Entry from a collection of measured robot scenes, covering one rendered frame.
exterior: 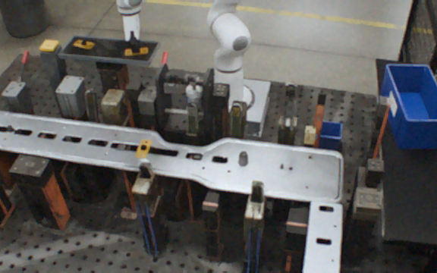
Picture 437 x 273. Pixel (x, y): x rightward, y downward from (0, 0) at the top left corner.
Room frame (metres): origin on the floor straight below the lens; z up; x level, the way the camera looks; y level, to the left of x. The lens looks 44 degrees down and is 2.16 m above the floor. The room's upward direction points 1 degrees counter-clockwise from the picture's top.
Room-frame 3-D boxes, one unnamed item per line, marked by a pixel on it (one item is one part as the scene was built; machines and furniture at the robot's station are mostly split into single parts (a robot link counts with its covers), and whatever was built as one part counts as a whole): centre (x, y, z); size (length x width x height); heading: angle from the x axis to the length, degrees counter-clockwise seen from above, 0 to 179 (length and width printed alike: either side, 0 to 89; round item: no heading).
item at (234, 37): (1.62, -0.03, 1.10); 0.19 x 0.12 x 0.24; 23
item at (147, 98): (1.35, 0.27, 0.89); 0.13 x 0.11 x 0.38; 168
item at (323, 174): (1.15, 0.30, 1.00); 1.38 x 0.22 x 0.02; 78
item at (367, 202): (0.87, -0.42, 0.88); 0.08 x 0.08 x 0.36; 78
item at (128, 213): (1.16, 0.35, 0.84); 0.17 x 0.06 x 0.29; 168
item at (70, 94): (1.38, 0.56, 0.90); 0.13 x 0.10 x 0.41; 168
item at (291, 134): (1.21, -0.21, 0.88); 0.07 x 0.06 x 0.35; 168
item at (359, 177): (0.98, -0.44, 0.85); 0.12 x 0.03 x 0.30; 168
